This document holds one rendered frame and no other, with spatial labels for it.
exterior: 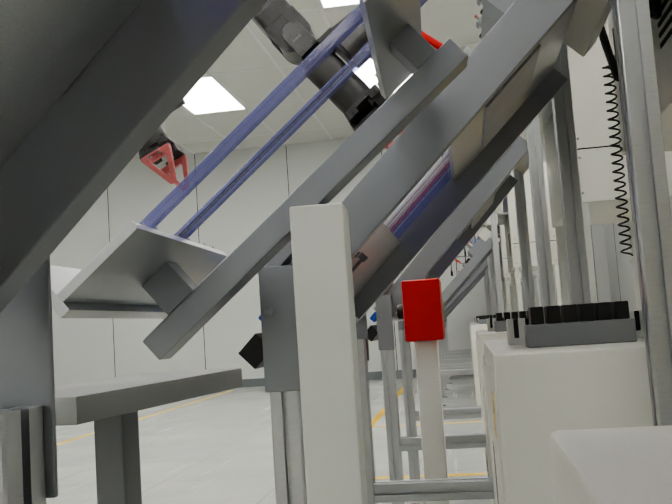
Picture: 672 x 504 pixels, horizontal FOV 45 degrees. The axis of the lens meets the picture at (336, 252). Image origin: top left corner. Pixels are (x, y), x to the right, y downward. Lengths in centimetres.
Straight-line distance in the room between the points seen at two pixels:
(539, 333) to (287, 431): 42
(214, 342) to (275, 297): 931
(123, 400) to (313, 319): 50
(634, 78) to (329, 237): 48
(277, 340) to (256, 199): 928
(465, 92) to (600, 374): 42
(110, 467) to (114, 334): 940
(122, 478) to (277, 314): 52
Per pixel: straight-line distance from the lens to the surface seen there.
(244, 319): 1031
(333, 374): 89
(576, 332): 129
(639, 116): 114
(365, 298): 183
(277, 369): 112
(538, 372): 114
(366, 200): 115
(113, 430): 150
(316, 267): 89
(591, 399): 115
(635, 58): 116
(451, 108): 117
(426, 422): 219
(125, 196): 1096
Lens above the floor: 67
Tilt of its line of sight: 5 degrees up
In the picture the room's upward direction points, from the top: 4 degrees counter-clockwise
